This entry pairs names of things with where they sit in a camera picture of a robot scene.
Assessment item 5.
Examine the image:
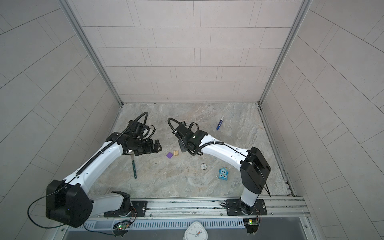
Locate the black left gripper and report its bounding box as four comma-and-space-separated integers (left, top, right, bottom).
132, 138, 164, 155

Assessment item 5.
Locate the purple wood cube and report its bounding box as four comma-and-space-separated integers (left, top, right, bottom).
167, 152, 174, 159

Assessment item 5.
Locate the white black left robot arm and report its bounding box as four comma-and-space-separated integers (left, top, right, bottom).
46, 132, 162, 228

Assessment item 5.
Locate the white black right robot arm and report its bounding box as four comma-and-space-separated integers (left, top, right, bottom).
168, 118, 271, 216

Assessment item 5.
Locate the blue white marker pen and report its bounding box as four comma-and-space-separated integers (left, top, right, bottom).
216, 116, 225, 131

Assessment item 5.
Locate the blue robot toy figure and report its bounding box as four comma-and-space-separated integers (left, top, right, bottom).
218, 168, 229, 181

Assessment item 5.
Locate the left circuit board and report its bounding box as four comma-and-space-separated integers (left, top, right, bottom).
113, 221, 132, 231

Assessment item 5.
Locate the circuit board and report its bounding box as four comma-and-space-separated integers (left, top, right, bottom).
243, 219, 260, 234
113, 221, 132, 231

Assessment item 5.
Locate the white kitchen timer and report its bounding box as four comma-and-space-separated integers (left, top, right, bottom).
183, 222, 208, 240

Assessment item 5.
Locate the right circuit board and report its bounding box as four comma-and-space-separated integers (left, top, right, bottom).
243, 219, 260, 234

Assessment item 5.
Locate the green handled fork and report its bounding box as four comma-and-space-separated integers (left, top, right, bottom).
131, 155, 138, 179

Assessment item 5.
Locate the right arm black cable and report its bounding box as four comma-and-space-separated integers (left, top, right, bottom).
167, 117, 200, 157

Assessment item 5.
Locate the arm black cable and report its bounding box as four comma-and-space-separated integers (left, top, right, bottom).
167, 117, 200, 157
26, 111, 149, 230

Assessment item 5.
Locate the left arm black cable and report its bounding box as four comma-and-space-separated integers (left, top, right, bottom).
26, 111, 149, 230

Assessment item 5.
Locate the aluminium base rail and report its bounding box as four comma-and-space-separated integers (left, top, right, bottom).
58, 196, 310, 221

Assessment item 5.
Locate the aluminium corner post left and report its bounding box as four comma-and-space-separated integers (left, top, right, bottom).
58, 0, 124, 108

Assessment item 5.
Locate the aluminium corner post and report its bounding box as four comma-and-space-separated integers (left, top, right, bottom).
58, 0, 124, 108
259, 0, 312, 106

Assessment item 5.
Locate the aluminium corner post right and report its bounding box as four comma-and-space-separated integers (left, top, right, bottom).
259, 0, 312, 106

